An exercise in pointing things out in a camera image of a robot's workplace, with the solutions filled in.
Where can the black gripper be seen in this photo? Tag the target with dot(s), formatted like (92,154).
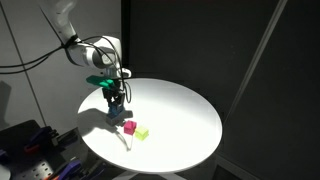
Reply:
(113,91)

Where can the blue dice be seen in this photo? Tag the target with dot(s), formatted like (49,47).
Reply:
(116,110)

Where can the silver Franka robot arm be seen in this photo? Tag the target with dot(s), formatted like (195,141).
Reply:
(86,55)

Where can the pink dice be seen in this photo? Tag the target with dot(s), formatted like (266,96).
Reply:
(130,128)

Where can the yellow dice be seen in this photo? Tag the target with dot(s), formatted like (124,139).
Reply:
(141,133)

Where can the small grey base box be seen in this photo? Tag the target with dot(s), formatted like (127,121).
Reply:
(115,120)

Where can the round white table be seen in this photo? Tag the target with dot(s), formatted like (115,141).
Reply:
(173,126)

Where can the purple orange spring clamp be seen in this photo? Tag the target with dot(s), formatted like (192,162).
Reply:
(68,168)
(38,138)

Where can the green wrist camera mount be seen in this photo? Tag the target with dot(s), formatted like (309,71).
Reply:
(98,80)

